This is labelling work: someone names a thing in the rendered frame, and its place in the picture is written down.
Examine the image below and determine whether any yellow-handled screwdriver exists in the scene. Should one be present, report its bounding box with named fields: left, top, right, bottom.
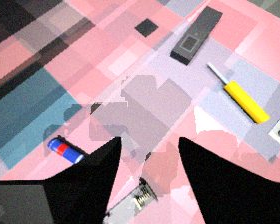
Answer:
left=207, top=63, right=270, bottom=124

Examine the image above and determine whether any blue and red battery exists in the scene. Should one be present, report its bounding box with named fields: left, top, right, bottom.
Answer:
left=47, top=137, right=86, bottom=164

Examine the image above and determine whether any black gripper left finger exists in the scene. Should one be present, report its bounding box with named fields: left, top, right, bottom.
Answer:
left=0, top=136, right=122, bottom=224

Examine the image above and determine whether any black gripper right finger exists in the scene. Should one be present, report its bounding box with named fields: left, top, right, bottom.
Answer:
left=178, top=137, right=280, bottom=224

